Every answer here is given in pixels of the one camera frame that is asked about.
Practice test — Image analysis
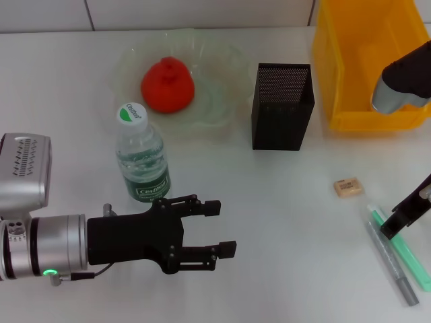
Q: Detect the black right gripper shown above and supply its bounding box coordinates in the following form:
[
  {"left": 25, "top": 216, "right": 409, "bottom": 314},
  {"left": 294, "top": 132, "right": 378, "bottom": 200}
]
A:
[{"left": 380, "top": 174, "right": 431, "bottom": 241}]

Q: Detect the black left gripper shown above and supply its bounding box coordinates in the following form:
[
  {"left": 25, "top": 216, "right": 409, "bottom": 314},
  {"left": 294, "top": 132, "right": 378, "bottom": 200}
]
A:
[{"left": 86, "top": 194, "right": 238, "bottom": 275}]

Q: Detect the grey silver pen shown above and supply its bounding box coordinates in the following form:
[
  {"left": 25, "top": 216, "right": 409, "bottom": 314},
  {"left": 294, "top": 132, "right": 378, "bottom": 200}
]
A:
[{"left": 366, "top": 220, "right": 420, "bottom": 308}]

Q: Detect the mint green pen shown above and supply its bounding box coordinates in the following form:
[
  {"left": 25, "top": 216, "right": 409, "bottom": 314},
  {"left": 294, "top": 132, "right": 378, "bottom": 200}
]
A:
[{"left": 366, "top": 203, "right": 431, "bottom": 292}]

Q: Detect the beige eraser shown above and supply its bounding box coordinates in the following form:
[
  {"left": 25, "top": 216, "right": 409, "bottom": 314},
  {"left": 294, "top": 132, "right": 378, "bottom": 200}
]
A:
[{"left": 333, "top": 178, "right": 365, "bottom": 200}]

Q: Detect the clear green-label water bottle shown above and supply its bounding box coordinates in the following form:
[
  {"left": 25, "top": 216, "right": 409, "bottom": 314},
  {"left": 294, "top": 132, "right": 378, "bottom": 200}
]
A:
[{"left": 114, "top": 102, "right": 172, "bottom": 204}]

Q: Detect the red-orange knitted orange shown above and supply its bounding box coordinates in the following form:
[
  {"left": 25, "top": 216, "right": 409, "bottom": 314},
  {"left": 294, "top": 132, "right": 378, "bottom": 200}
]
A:
[{"left": 139, "top": 57, "right": 196, "bottom": 116}]

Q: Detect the black mesh pen holder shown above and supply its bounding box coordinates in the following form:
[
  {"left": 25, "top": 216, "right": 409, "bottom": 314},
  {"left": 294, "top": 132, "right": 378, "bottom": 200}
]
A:
[{"left": 250, "top": 63, "right": 316, "bottom": 152}]

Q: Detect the green glass fruit plate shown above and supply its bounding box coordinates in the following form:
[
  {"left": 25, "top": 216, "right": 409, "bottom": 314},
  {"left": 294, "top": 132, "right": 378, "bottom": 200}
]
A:
[{"left": 110, "top": 28, "right": 256, "bottom": 136}]

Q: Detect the yellow plastic bin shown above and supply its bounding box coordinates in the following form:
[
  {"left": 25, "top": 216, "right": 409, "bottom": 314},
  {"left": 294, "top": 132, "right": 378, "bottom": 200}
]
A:
[{"left": 310, "top": 0, "right": 431, "bottom": 132}]

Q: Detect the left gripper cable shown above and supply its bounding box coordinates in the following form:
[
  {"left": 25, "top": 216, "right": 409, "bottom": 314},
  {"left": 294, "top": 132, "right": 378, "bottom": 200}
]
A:
[{"left": 49, "top": 261, "right": 112, "bottom": 287}]

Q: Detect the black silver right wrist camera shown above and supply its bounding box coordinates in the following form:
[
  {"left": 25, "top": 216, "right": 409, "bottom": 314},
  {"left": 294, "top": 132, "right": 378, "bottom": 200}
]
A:
[{"left": 370, "top": 40, "right": 431, "bottom": 116}]

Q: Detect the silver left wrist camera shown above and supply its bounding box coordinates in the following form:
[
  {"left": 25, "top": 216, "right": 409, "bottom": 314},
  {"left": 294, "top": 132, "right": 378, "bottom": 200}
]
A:
[{"left": 0, "top": 133, "right": 53, "bottom": 219}]

